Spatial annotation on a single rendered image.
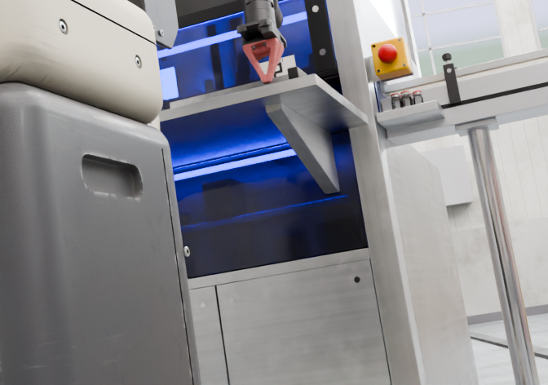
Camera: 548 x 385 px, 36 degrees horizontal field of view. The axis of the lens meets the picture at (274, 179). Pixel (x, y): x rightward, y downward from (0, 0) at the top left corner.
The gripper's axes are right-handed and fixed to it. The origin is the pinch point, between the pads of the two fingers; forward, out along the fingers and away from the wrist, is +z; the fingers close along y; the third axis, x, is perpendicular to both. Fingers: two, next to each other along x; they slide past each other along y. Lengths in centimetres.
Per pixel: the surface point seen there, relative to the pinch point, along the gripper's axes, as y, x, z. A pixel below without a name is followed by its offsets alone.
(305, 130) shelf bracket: 13.0, -2.7, 6.2
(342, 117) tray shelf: 20.4, -8.6, 2.2
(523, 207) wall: 1057, -36, -236
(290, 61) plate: 29.6, 2.9, -17.4
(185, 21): 28, 26, -33
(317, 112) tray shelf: 11.9, -5.8, 3.6
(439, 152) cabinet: 987, 59, -317
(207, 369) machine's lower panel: 41, 33, 45
